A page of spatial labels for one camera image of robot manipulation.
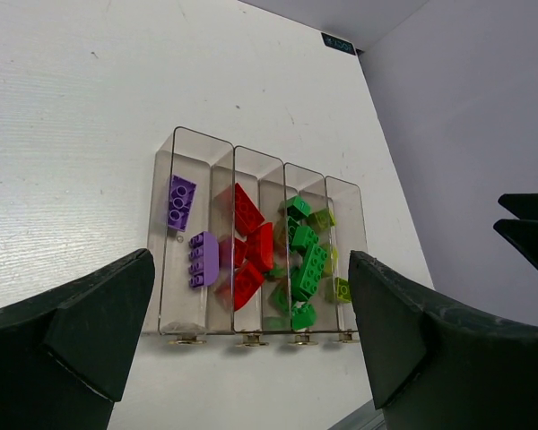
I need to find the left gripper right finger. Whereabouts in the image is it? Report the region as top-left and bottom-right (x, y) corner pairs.
(349, 251), (538, 429)

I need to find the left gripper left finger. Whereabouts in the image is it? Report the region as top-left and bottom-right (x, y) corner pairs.
(0, 249), (155, 429)

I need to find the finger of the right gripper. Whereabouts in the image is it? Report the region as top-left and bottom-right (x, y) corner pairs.
(493, 219), (538, 270)
(499, 193), (538, 219)

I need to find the yellow-green lego brick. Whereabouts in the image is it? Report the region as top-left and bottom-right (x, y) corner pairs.
(307, 208), (336, 234)
(325, 277), (351, 304)

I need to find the green L-shaped lego plate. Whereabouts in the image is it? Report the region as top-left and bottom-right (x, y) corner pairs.
(291, 245), (328, 301)

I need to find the small green lego brick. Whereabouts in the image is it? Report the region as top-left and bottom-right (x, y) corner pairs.
(290, 226), (319, 254)

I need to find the small purple lego brick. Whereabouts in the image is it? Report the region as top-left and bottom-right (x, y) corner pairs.
(188, 231), (220, 288)

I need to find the small red lego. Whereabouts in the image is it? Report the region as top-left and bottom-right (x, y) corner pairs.
(215, 262), (265, 311)

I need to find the red rounded lego brick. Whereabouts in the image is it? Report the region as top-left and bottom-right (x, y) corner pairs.
(246, 222), (274, 273)

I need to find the green number one lego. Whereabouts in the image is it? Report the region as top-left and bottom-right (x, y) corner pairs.
(279, 195), (311, 221)

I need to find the large red lego brick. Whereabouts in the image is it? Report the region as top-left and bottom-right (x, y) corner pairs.
(214, 183), (265, 237)

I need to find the tiny green lego brick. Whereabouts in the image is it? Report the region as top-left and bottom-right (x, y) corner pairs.
(265, 264), (288, 281)

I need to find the small red lego brick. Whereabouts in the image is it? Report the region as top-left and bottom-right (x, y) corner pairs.
(219, 236), (247, 269)

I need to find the clear bin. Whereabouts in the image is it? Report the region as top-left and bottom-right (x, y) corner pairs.
(257, 162), (324, 338)
(300, 176), (367, 344)
(143, 126), (234, 343)
(205, 146), (283, 339)

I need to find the right blue label sticker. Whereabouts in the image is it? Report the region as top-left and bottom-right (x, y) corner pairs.
(321, 32), (357, 56)

